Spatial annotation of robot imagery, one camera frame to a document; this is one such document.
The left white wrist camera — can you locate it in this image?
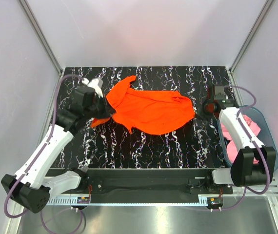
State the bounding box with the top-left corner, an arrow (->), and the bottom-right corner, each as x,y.
82,78 -> 103,98

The purple cable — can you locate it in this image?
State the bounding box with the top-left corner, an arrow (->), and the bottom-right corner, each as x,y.
223,85 -> 270,212
3,74 -> 87,234

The orange t shirt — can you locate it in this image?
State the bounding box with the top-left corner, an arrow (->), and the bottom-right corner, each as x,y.
90,75 -> 195,136

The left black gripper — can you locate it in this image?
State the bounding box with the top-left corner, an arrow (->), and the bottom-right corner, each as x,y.
84,92 -> 116,120

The blue plastic basket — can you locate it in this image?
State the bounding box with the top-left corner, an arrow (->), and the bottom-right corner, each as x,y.
217,107 -> 278,172

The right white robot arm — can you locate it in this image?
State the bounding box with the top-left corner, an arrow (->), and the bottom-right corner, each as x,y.
196,85 -> 277,195

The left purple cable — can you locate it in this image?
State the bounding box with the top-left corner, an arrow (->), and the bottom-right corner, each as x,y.
3,74 -> 87,234

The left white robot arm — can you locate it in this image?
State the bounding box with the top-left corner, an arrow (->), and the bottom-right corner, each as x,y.
1,85 -> 115,214

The white slotted cable duct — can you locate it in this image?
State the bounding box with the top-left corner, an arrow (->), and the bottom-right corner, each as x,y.
46,195 -> 224,207

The pink t shirt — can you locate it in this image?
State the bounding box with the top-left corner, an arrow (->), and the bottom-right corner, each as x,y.
220,114 -> 264,162

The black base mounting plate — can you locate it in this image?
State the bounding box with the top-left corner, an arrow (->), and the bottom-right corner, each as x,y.
62,169 -> 233,198

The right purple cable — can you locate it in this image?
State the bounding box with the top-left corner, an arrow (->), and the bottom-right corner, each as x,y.
223,85 -> 270,212

